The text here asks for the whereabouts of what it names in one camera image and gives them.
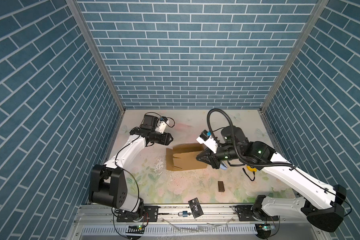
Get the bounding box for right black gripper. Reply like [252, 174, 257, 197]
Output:
[194, 143, 242, 168]

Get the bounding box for brown cardboard box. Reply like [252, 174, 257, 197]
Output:
[166, 143, 207, 172]

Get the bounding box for small dark brown block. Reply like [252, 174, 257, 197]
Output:
[218, 181, 225, 193]

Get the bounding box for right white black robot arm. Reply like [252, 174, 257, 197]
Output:
[196, 127, 347, 233]

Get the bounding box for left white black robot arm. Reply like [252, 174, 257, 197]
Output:
[88, 112, 176, 216]

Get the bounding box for yellow tape measure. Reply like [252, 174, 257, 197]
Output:
[242, 166, 257, 182]

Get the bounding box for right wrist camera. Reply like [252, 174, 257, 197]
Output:
[197, 130, 219, 154]

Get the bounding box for small blue connector on rail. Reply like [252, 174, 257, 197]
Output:
[178, 211, 189, 217]

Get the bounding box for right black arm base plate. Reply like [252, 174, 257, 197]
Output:
[233, 205, 279, 223]

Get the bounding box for white perforated cable duct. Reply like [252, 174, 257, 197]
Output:
[82, 224, 257, 237]

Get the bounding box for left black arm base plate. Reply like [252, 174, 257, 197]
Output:
[115, 206, 159, 223]

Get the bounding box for aluminium front rail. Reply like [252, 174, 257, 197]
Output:
[73, 203, 326, 226]

